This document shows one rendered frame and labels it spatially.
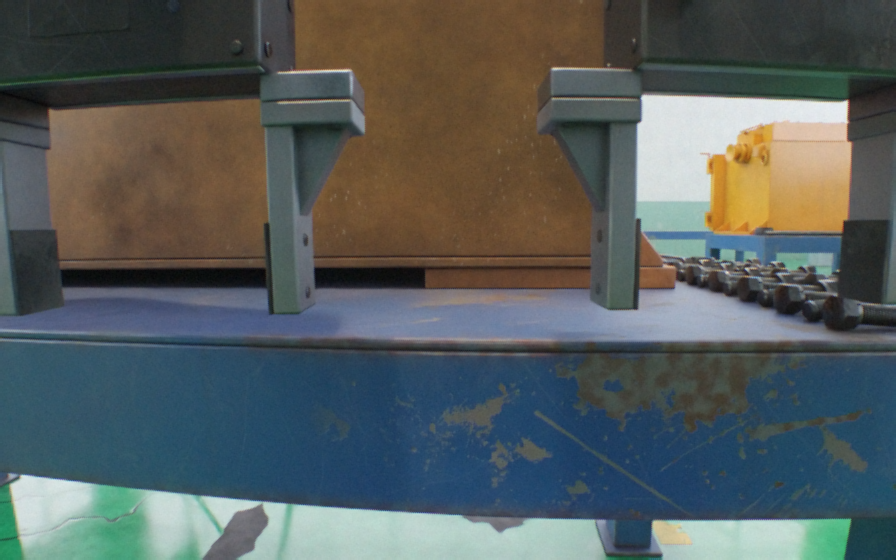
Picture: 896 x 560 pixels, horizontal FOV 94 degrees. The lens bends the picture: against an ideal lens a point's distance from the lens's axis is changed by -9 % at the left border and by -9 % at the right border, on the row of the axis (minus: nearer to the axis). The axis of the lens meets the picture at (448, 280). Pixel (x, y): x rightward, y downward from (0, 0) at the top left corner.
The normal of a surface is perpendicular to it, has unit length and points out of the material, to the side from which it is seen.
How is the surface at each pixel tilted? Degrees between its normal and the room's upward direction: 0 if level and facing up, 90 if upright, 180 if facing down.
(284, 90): 90
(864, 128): 90
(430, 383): 90
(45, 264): 90
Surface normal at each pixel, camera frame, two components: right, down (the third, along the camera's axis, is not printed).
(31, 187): 1.00, -0.01
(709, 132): -0.07, 0.11
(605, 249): -1.00, 0.01
